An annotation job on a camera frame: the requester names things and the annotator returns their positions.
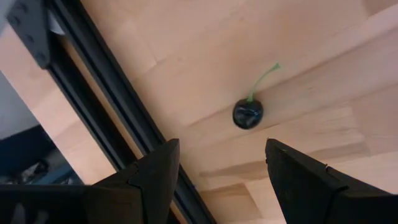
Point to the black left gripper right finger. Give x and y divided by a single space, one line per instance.
311 193

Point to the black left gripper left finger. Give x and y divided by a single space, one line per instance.
124 199

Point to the dark cherry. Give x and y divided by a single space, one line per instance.
247 114

